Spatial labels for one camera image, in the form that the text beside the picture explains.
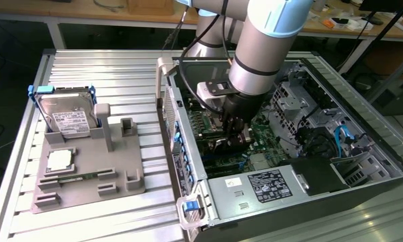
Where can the black slanted pole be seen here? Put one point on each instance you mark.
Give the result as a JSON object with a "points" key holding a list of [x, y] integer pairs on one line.
{"points": [[383, 32]]}

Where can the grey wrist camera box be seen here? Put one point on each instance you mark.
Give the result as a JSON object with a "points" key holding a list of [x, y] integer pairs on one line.
{"points": [[207, 97]]}

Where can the grey parts rack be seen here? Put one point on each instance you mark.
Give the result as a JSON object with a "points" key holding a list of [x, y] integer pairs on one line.
{"points": [[86, 181]]}

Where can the white black device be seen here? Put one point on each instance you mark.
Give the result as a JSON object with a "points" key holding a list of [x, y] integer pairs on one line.
{"points": [[352, 24]]}

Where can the hard disk blue carrier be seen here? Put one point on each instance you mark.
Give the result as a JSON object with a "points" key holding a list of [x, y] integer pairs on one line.
{"points": [[66, 113]]}

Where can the grey power supply unit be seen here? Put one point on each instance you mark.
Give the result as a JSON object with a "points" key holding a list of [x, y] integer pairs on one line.
{"points": [[234, 201]]}

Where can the green motherboard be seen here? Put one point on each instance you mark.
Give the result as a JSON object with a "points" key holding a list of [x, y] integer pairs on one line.
{"points": [[268, 143]]}

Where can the CPU socket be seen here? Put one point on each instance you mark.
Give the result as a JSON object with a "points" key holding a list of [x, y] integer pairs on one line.
{"points": [[212, 122]]}

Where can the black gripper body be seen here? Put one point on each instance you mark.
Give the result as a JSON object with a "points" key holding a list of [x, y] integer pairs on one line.
{"points": [[243, 107]]}

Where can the grey metal strut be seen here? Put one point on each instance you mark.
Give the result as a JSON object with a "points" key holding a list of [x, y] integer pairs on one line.
{"points": [[397, 73]]}

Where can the silver CPU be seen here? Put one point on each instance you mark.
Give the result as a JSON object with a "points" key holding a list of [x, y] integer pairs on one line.
{"points": [[58, 161]]}

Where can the silver chipset heatsink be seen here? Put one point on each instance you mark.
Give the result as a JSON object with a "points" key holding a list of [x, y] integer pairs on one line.
{"points": [[263, 161]]}

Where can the green RAM stick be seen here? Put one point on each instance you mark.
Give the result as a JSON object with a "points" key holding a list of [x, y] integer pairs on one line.
{"points": [[77, 177]]}

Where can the metal drive cage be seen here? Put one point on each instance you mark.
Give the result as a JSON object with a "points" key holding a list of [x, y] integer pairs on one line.
{"points": [[288, 111]]}

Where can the black equipment box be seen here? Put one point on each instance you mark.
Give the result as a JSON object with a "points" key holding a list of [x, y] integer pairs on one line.
{"points": [[396, 98]]}

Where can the black monitor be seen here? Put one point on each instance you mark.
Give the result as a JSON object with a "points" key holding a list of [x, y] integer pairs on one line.
{"points": [[383, 5]]}

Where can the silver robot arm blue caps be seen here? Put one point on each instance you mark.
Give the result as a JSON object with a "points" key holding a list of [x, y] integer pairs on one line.
{"points": [[262, 50]]}

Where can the black computer mouse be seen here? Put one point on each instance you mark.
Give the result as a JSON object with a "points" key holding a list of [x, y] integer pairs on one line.
{"points": [[374, 21]]}

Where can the black short expansion slot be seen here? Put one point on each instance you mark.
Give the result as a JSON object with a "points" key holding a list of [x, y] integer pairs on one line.
{"points": [[224, 169]]}

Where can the open black PC case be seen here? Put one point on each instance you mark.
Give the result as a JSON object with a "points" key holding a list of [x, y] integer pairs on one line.
{"points": [[355, 201]]}

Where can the brown wooden box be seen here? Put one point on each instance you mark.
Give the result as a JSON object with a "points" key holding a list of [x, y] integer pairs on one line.
{"points": [[149, 6]]}

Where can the small orange box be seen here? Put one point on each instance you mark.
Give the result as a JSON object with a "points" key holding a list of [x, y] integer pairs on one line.
{"points": [[328, 23]]}

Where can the wooden desk white frame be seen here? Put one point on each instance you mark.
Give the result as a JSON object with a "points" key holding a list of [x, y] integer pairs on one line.
{"points": [[86, 15]]}

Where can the blue release latch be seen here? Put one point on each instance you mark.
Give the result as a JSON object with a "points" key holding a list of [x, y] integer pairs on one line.
{"points": [[190, 206]]}

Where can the perforated metal bracket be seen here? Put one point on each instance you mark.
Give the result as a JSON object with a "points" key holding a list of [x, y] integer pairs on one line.
{"points": [[359, 171]]}

